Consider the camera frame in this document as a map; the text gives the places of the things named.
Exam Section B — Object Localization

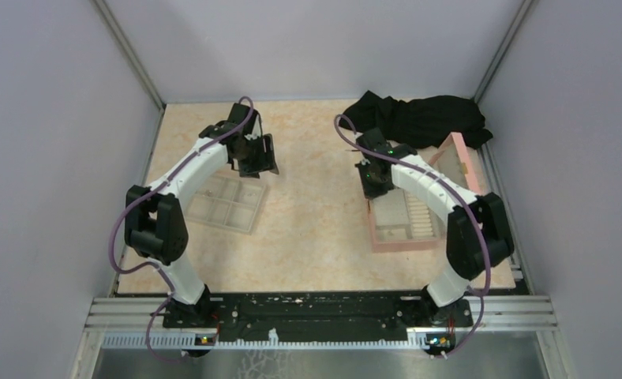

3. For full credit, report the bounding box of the white toothed cable rail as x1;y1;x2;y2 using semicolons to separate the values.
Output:
101;329;429;351

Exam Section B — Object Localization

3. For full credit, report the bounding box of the black cloth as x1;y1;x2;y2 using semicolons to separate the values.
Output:
343;91;493;149

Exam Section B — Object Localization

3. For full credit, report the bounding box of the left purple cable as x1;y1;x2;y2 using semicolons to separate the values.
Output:
107;96;256;364

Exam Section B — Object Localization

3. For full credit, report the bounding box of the grey divided tray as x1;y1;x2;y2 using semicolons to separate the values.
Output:
184;174;268;235

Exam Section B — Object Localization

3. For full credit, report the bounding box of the aluminium frame rail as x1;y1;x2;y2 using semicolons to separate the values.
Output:
84;295;558;332

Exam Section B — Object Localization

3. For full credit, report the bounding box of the pink jewelry box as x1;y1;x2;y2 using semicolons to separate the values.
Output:
367;132;485;253

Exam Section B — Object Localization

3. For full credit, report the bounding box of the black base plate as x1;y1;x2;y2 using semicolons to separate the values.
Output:
162;290;474;343

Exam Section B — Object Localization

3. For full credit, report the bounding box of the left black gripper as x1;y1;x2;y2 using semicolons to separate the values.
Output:
234;133;278;178

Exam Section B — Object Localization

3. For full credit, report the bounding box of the purple cable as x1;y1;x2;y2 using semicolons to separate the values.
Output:
107;96;256;364
334;114;493;361

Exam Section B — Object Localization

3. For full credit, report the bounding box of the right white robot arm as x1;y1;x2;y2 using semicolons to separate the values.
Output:
355;129;515;325

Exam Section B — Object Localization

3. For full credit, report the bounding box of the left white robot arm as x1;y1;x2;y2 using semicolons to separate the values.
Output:
114;96;279;327

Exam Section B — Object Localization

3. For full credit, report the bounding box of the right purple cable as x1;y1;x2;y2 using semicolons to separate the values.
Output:
334;114;493;361

